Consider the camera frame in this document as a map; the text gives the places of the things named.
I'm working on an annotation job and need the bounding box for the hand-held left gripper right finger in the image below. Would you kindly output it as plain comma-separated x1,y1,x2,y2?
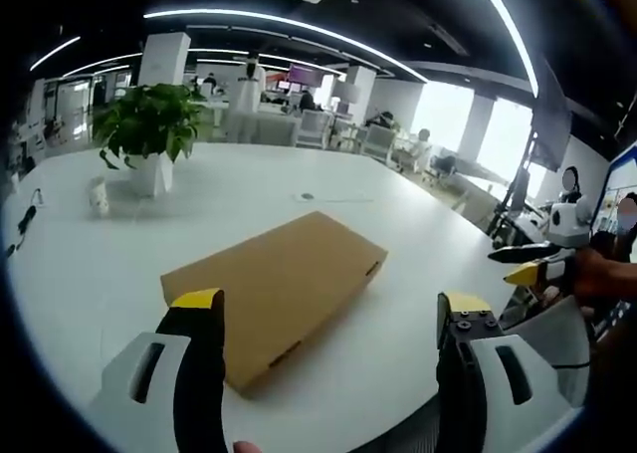
435,291,584,453

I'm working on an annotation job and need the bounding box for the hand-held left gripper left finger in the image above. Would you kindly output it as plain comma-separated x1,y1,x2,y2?
88,287,235,453

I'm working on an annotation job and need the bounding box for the brown cardboard shoe box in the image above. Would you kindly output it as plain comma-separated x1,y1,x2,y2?
159,210,389,400

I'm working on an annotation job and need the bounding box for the person's right hand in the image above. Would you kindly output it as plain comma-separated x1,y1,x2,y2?
569,246,637,307

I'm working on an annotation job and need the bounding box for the colourful display screen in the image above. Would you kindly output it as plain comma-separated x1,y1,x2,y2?
589,140,637,263

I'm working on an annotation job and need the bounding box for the white office chair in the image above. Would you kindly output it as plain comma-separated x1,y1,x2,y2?
362,123,399,164
297,109,335,149

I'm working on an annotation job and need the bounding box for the white paper cup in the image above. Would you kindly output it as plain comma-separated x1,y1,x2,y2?
87,175,110,219

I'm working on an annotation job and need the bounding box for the white plant pot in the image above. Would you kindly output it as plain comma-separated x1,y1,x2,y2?
127,152,174,198

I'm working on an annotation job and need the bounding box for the green potted plant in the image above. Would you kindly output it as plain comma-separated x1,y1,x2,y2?
91,82,213,170

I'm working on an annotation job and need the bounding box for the purple monitor screen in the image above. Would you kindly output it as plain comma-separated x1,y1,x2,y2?
287,62,324,88

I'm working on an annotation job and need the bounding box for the black cable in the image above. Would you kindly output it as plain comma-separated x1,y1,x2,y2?
4,187,45,259

